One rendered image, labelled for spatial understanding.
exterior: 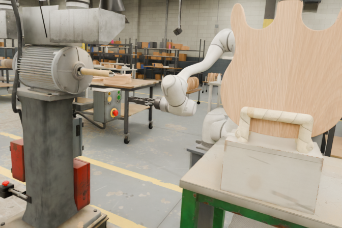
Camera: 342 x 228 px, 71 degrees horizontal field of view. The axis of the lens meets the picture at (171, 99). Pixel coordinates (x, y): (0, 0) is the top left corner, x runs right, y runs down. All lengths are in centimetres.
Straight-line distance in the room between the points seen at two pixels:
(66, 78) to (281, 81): 99
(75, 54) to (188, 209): 92
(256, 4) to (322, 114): 1162
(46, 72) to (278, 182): 115
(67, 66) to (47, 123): 36
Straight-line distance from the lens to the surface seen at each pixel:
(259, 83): 79
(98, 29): 107
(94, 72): 128
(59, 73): 131
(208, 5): 1287
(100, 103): 156
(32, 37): 153
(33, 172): 168
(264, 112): 77
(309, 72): 79
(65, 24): 121
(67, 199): 178
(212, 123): 172
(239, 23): 80
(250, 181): 83
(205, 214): 196
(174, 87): 120
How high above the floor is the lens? 135
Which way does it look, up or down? 10 degrees down
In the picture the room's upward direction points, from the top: 3 degrees clockwise
